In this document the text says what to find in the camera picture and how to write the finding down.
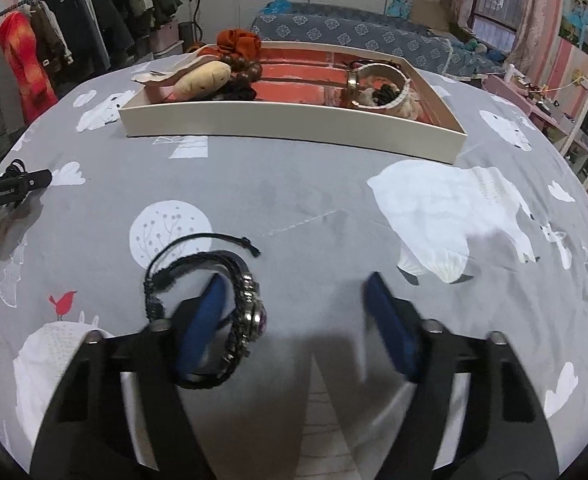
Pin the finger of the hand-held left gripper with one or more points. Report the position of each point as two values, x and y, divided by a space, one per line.
36 180

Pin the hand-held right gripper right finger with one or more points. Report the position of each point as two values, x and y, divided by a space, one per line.
391 325

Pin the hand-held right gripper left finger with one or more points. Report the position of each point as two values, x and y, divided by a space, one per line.
199 330

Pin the brick pattern tray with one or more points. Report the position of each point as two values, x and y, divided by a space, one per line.
274 125

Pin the orange scrunchie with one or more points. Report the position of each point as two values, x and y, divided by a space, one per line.
239 42

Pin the row of hanging clothes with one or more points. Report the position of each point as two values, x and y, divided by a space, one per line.
79 30

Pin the pink storage box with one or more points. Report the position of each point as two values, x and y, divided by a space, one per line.
166 39

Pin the yellow plush hair accessory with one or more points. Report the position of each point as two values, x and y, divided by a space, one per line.
204 80

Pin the small black hair accessory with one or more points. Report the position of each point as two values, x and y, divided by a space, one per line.
387 95

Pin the garment steamer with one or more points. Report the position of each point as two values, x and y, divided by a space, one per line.
197 5

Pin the gold bangle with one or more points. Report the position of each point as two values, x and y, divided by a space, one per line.
352 85

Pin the pink desk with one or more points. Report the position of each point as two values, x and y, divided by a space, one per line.
518 97

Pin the teal stuffed toy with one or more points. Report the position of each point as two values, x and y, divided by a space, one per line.
473 47

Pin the bed with blue patterned blanket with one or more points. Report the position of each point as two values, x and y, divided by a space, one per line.
363 35

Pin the blue cloth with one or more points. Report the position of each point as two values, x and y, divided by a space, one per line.
276 6

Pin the turquoise hanging garment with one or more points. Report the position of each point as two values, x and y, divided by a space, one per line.
399 2

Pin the window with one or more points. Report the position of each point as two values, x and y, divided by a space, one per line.
496 0

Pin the pink curtain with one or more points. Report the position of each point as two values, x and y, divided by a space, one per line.
541 5

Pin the wall poster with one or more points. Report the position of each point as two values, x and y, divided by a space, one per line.
578 20

